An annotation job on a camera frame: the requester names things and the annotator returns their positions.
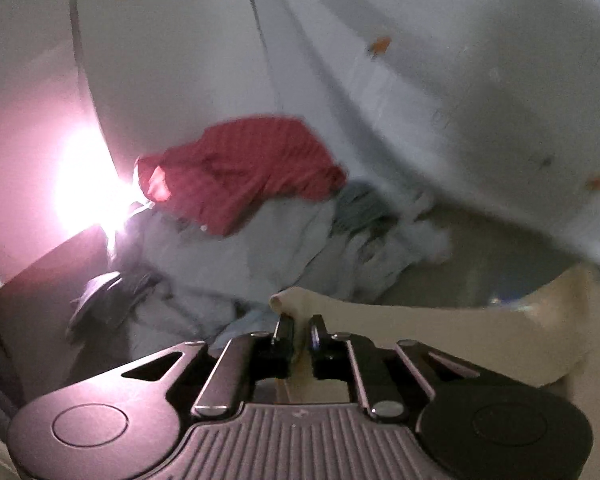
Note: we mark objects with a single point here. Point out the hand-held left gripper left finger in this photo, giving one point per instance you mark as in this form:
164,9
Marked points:
284,340

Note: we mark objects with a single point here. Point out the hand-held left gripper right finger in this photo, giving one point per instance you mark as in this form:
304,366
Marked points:
317,340

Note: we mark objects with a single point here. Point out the cream garment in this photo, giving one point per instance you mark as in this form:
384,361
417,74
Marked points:
430,320

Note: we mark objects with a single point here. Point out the light blue garment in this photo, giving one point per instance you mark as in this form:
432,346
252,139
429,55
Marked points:
380,252

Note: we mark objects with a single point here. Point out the red checked garment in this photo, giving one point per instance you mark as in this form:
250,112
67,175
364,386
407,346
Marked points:
240,170

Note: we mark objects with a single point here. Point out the dark object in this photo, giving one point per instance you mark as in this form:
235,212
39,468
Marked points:
105,300

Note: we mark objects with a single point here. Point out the carrot printed sheet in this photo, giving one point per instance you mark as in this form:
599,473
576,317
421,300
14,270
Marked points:
430,110

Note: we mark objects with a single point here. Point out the white board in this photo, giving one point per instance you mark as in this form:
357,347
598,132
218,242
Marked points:
170,60

